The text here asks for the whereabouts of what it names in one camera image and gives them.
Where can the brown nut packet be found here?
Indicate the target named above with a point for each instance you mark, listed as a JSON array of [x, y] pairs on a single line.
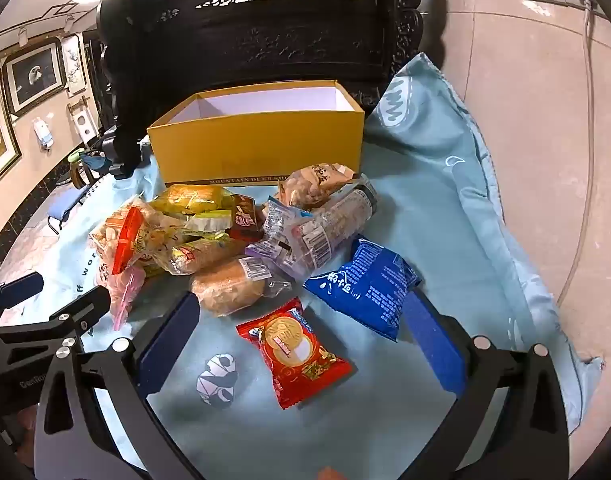
[[315, 182]]

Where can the white board with hole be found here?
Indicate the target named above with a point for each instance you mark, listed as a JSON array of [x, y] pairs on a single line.
[[82, 120]]

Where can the brown chocolate packet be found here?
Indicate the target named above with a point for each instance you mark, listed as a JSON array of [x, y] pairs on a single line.
[[245, 217]]

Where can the clear blue edged candy packet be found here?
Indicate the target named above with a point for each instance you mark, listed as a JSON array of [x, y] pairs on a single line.
[[285, 217]]

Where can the long bread roll packet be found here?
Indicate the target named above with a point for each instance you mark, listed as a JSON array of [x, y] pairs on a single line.
[[210, 255]]

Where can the blue stool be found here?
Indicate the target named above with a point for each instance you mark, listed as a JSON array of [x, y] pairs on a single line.
[[67, 205]]

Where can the red round cake packet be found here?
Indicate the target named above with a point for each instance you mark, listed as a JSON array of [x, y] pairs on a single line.
[[290, 355]]

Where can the clear purple snack packet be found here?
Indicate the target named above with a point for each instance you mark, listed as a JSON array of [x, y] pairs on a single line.
[[275, 257]]

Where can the dark framed picture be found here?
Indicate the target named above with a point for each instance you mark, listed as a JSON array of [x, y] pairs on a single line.
[[35, 77]]

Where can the light blue printed blanket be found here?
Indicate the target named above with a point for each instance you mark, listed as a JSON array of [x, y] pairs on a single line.
[[435, 220]]

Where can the yellow cardboard box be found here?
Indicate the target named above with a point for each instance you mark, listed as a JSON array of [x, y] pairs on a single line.
[[255, 145]]

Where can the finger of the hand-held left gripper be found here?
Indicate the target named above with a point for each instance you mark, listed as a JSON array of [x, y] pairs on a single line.
[[85, 305], [17, 291]]

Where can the clear snack tube barcode label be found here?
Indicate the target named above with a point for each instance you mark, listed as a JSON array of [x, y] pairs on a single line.
[[335, 220]]

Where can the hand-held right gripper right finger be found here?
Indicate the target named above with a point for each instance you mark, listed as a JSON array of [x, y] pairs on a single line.
[[430, 345]]

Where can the yellow green cracker packet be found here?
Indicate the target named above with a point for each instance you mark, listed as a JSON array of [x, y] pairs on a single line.
[[208, 222]]

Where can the white wall box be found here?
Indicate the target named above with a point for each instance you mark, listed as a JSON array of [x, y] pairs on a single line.
[[42, 132]]

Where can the white track light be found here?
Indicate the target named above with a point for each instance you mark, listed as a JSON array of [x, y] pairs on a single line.
[[22, 36]]

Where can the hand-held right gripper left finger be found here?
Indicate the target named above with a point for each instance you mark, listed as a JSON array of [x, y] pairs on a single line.
[[170, 340]]

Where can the blue snack packet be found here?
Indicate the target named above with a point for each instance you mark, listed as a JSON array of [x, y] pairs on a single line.
[[370, 285]]

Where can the bread in clear wrapper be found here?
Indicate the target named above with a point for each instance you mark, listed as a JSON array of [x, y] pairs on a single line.
[[225, 287]]

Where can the small white framed picture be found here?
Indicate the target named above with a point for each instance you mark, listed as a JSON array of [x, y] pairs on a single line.
[[74, 65]]

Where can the yellow snack packet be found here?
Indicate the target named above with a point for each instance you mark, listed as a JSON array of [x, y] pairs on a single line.
[[190, 197]]

